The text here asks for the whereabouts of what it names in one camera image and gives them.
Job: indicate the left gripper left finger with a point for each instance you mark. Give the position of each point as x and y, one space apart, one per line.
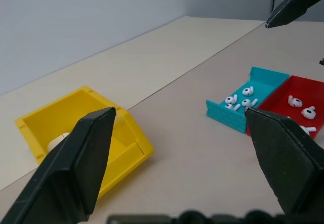
68 163

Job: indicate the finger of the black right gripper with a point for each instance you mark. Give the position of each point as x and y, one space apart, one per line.
293 5
322 61

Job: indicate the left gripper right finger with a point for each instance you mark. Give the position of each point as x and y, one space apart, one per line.
291 163

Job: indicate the yellow plastic tray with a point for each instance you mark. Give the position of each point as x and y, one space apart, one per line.
50 117

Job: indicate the white earbud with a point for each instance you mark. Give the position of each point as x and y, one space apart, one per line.
247 102
309 129
247 91
234 107
308 113
230 99
295 102

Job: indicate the red plastic tray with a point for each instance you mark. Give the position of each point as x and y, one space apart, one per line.
278 102

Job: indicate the blue brick-pattern tray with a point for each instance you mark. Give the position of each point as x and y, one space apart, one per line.
265 82

